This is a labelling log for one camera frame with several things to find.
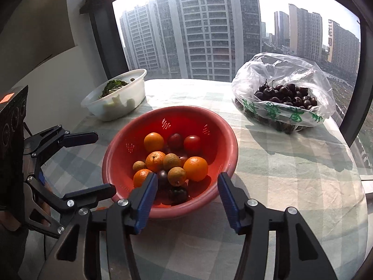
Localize large yellow orange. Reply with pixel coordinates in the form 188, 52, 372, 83
183, 156, 209, 182

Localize red plastic colander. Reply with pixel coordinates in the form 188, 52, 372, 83
102, 106, 238, 219

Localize brown longan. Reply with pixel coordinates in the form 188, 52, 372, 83
132, 161, 147, 173

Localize small mandarin orange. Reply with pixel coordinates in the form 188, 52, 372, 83
133, 169, 152, 188

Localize brown longan fruit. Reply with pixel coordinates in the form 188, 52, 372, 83
163, 153, 182, 171

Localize checkered tablecloth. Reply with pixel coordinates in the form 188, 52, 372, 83
44, 80, 370, 279

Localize small red tomato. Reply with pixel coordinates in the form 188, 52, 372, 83
167, 133, 183, 152

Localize dark purple plum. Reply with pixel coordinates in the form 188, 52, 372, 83
168, 186, 189, 205

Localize plastic bag of cherries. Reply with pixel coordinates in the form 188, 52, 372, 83
232, 52, 336, 133

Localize white plastic bowl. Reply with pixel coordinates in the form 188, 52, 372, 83
81, 69, 147, 121

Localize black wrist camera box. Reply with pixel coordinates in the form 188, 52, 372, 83
1, 85, 28, 210

